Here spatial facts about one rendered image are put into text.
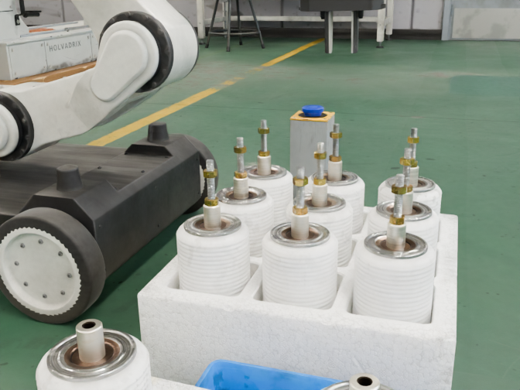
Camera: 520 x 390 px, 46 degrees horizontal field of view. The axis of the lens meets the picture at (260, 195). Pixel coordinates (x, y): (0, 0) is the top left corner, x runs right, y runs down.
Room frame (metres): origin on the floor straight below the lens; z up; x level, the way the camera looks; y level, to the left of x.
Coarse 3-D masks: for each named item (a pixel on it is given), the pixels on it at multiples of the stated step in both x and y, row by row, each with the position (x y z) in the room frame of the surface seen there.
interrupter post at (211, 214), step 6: (204, 210) 0.74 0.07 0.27; (210, 210) 0.73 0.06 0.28; (216, 210) 0.74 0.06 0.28; (204, 216) 0.74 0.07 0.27; (210, 216) 0.73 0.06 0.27; (216, 216) 0.74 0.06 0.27; (204, 222) 0.74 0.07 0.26; (210, 222) 0.73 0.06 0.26; (216, 222) 0.74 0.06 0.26; (210, 228) 0.73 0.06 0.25
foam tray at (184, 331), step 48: (144, 288) 0.71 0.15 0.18; (144, 336) 0.69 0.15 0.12; (192, 336) 0.67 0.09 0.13; (240, 336) 0.65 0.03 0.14; (288, 336) 0.63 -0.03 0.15; (336, 336) 0.62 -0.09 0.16; (384, 336) 0.60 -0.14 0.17; (432, 336) 0.59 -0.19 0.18; (192, 384) 0.67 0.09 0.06; (384, 384) 0.60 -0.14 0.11; (432, 384) 0.58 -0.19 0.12
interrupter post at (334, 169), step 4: (328, 164) 0.93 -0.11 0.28; (332, 164) 0.93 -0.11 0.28; (336, 164) 0.92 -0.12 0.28; (340, 164) 0.93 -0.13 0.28; (328, 168) 0.93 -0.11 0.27; (332, 168) 0.93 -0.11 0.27; (336, 168) 0.92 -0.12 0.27; (340, 168) 0.93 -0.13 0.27; (328, 172) 0.93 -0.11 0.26; (332, 172) 0.93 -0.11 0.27; (336, 172) 0.92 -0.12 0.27; (340, 172) 0.93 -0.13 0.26; (328, 176) 0.93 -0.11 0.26; (332, 176) 0.92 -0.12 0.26; (336, 176) 0.92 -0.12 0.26; (340, 176) 0.93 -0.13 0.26; (332, 180) 0.92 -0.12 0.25; (336, 180) 0.92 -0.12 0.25
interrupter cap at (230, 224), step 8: (200, 216) 0.77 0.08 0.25; (224, 216) 0.77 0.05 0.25; (232, 216) 0.77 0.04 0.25; (184, 224) 0.74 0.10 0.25; (192, 224) 0.74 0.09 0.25; (200, 224) 0.75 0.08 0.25; (224, 224) 0.75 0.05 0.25; (232, 224) 0.74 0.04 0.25; (240, 224) 0.74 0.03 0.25; (192, 232) 0.72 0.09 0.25; (200, 232) 0.72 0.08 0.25; (208, 232) 0.72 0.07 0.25; (216, 232) 0.72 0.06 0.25; (224, 232) 0.71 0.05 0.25; (232, 232) 0.72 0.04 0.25
